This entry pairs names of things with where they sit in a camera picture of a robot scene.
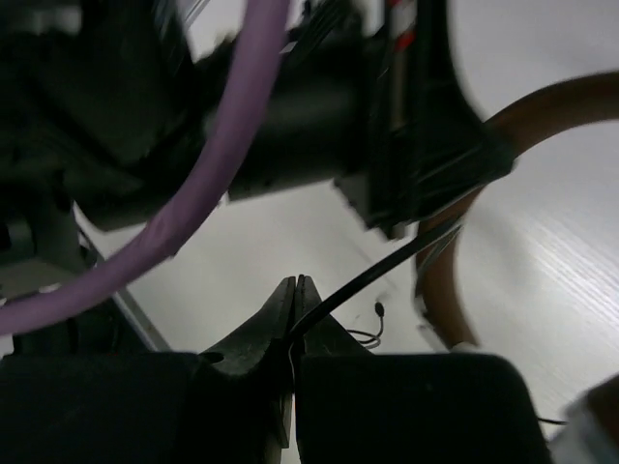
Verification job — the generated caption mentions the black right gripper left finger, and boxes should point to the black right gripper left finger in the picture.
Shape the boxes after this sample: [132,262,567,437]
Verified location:
[1,277,296,463]

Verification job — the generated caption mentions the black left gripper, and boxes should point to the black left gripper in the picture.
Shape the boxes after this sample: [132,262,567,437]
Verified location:
[227,1,515,239]

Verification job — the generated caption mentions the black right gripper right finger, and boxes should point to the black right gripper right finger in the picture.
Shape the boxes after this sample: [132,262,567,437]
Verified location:
[292,274,553,464]

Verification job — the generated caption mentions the thin black headphone cable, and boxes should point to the thin black headphone cable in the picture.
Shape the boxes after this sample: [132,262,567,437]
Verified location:
[287,219,465,388]

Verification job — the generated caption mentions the brown silver headphones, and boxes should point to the brown silver headphones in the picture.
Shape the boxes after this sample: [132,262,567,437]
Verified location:
[413,71,618,463]

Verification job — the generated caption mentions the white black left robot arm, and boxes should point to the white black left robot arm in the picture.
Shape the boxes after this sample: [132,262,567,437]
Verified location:
[1,1,516,303]

